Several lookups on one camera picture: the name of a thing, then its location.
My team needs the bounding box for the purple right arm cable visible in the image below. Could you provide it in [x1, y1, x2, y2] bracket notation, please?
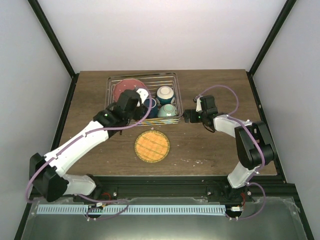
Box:
[194, 84, 266, 222]

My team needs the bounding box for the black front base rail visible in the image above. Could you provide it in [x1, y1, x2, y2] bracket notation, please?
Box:
[62, 174, 298, 203]

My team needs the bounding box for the yellow plate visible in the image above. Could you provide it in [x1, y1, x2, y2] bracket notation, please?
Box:
[134, 130, 170, 163]

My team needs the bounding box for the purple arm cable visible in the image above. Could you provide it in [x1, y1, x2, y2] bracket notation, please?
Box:
[194, 84, 266, 222]
[26, 91, 155, 222]

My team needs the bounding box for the chrome wire dish rack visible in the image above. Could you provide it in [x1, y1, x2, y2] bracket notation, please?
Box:
[104, 72, 184, 126]

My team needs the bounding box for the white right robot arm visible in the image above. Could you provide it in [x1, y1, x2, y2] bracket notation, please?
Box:
[183, 95, 278, 202]

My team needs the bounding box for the black aluminium frame post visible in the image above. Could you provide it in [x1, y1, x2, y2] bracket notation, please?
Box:
[26, 0, 76, 78]

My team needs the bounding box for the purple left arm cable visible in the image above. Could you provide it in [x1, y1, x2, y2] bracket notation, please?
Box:
[26, 91, 155, 222]

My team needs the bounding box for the dark blue mug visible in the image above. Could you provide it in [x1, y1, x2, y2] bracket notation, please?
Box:
[143, 98, 158, 119]

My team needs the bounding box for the pale green bowl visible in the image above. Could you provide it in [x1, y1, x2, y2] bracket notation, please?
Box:
[157, 104, 179, 118]

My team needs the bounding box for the pink scalloped plate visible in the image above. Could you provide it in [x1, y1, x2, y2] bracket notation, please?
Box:
[112, 78, 147, 102]

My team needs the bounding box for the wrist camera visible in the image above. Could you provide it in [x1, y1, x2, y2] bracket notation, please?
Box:
[193, 97, 202, 113]
[136, 88, 149, 104]

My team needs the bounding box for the black right frame post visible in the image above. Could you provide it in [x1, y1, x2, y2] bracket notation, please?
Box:
[249, 0, 298, 75]

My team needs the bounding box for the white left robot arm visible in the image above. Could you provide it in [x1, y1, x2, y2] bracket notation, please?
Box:
[25, 87, 152, 203]

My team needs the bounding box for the light blue slotted strip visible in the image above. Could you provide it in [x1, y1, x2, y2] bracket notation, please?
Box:
[36, 204, 226, 216]

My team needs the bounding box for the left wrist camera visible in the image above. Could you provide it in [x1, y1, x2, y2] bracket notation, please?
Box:
[136, 88, 149, 104]

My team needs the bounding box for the white and teal bowl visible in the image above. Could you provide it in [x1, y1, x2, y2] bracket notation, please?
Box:
[155, 86, 176, 106]

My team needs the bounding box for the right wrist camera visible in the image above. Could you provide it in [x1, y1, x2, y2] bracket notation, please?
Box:
[193, 97, 202, 113]

